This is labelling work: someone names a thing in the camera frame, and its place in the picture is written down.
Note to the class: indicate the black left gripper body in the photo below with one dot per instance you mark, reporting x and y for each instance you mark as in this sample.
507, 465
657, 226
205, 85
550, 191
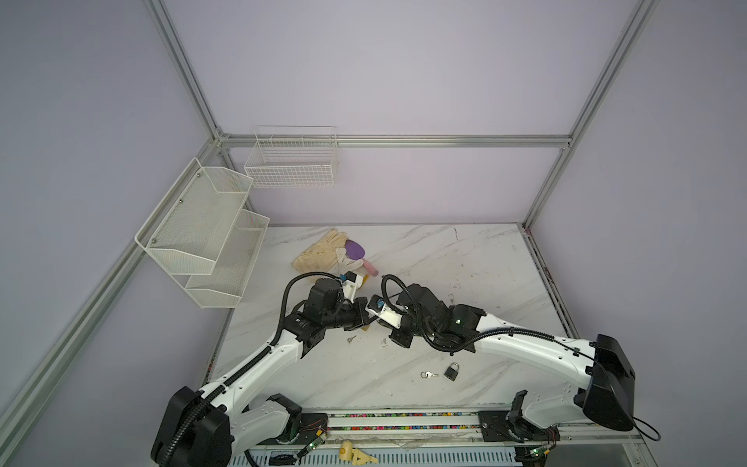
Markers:
350, 317

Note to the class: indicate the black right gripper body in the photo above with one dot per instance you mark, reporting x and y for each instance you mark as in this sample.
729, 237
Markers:
421, 328

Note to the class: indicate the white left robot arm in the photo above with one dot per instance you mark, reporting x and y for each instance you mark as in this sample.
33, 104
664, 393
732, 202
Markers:
211, 425

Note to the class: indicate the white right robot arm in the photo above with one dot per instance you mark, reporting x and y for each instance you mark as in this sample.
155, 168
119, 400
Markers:
597, 378

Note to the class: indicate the black padlock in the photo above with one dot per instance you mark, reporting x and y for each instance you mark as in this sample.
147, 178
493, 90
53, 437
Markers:
452, 372

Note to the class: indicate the white cloth glove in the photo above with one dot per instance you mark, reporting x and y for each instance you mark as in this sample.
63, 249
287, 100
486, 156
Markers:
346, 264

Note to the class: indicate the beige work glove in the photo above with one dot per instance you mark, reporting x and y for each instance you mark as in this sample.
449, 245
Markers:
321, 256

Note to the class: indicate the purple pink spatula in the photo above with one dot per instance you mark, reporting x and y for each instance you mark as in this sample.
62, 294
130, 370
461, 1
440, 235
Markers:
356, 252

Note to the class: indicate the white mesh two-tier shelf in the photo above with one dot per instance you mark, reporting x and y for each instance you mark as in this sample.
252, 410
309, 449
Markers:
204, 236

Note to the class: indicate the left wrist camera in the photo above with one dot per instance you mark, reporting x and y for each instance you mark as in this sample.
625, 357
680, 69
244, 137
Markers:
351, 283

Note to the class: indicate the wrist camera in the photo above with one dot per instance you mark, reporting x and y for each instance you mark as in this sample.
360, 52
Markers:
351, 283
382, 312

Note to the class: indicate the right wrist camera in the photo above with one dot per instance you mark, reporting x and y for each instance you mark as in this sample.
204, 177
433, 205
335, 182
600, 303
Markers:
382, 312

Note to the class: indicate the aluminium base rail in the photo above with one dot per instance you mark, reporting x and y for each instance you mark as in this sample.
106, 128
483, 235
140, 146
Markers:
442, 437

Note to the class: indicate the white wire basket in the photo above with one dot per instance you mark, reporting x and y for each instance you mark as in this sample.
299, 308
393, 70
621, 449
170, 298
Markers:
293, 157

